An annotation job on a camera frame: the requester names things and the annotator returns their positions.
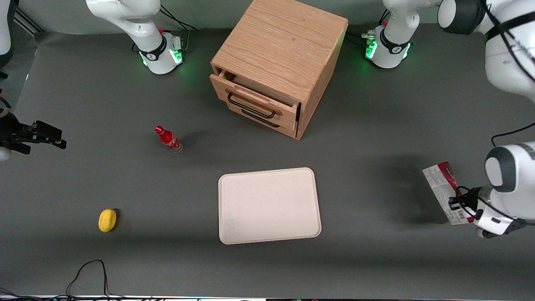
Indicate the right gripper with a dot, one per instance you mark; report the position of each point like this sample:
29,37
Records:
9,132

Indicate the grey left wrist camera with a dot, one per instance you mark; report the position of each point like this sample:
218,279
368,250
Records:
495,223

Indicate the red cola bottle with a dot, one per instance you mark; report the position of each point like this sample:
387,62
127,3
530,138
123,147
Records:
169,139

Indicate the wooden drawer cabinet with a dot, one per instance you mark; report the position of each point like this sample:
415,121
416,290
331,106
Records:
284,42

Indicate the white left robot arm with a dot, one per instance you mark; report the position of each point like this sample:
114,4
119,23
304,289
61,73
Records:
508,54

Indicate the yellow lemon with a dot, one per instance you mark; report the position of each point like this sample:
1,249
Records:
107,220

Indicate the aluminium frame rail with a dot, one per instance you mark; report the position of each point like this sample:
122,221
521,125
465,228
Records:
27,21

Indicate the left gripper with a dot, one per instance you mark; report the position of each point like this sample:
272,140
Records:
467,198

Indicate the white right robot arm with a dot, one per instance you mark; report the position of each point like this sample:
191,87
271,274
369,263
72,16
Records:
146,29

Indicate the beige plastic tray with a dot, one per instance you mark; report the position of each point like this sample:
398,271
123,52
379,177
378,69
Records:
267,207

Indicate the red cookie box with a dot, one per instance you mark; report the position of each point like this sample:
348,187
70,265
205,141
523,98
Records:
439,184

